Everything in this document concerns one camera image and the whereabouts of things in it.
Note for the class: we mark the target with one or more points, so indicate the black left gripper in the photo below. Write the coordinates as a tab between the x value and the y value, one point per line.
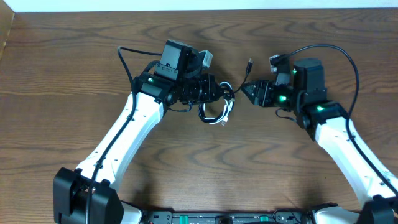
209	82

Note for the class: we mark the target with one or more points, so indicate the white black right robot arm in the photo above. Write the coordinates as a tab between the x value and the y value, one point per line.
300	88

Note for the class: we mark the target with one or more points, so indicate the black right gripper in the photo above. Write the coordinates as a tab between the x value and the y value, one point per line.
263	89

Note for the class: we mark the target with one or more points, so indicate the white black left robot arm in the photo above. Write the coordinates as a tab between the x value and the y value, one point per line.
89	193

